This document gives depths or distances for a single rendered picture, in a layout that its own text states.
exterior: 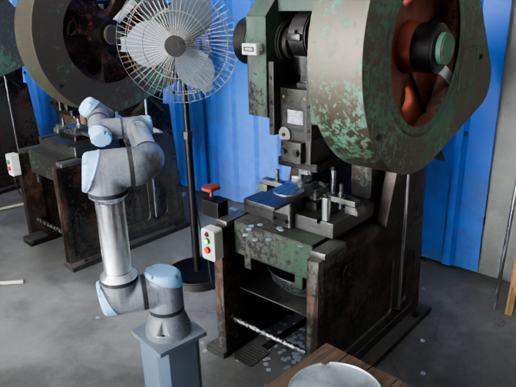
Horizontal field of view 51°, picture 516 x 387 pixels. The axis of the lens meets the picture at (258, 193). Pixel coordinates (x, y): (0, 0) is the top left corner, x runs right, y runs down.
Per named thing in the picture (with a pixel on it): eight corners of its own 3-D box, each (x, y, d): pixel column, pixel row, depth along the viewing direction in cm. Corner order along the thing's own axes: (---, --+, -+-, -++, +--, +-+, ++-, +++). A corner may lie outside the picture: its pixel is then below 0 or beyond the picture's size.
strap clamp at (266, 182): (286, 197, 225) (286, 173, 222) (256, 189, 236) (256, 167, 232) (296, 193, 230) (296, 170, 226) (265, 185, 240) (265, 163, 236)
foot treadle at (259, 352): (251, 377, 209) (251, 365, 207) (233, 366, 215) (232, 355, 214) (335, 312, 251) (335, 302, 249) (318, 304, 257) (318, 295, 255)
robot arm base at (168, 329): (160, 349, 171) (158, 323, 168) (137, 329, 182) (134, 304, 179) (200, 331, 180) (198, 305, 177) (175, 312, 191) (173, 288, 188)
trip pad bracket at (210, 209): (219, 245, 227) (217, 201, 220) (203, 239, 233) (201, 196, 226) (229, 239, 231) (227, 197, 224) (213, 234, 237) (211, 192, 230)
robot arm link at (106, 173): (150, 317, 171) (132, 152, 151) (101, 326, 167) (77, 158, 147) (145, 297, 181) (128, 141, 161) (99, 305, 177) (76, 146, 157)
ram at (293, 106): (304, 167, 202) (304, 88, 192) (272, 160, 211) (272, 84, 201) (329, 157, 214) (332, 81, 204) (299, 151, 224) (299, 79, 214)
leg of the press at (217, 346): (224, 360, 237) (213, 163, 206) (206, 350, 244) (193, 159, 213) (339, 279, 302) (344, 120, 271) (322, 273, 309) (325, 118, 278)
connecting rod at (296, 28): (305, 110, 197) (305, 11, 186) (279, 107, 205) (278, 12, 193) (336, 101, 212) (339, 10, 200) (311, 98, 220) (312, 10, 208)
